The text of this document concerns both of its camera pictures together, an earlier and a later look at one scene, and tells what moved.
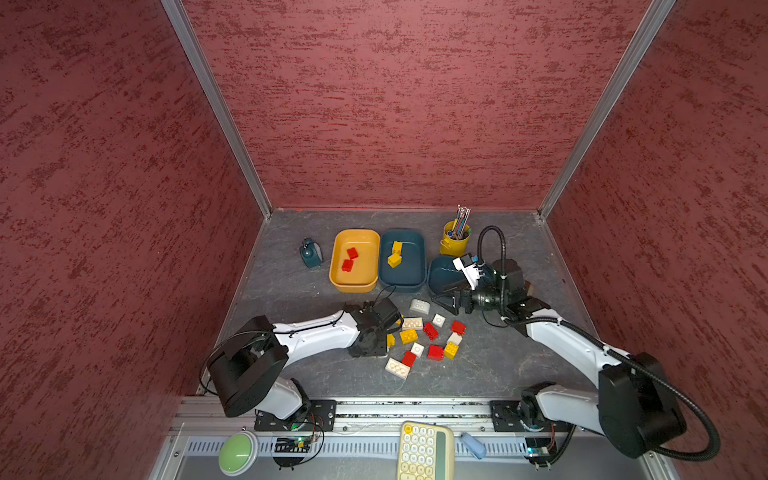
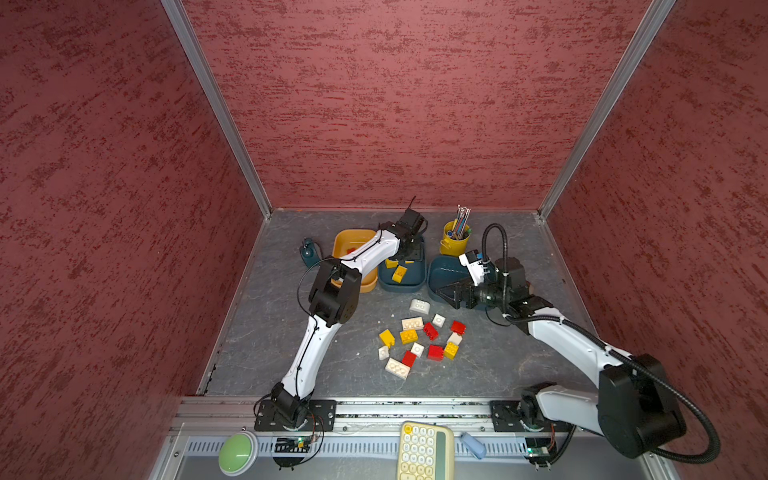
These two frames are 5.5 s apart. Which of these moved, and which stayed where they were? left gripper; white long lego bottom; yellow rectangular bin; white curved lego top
Moved: left gripper
Stayed: white curved lego top; yellow rectangular bin; white long lego bottom
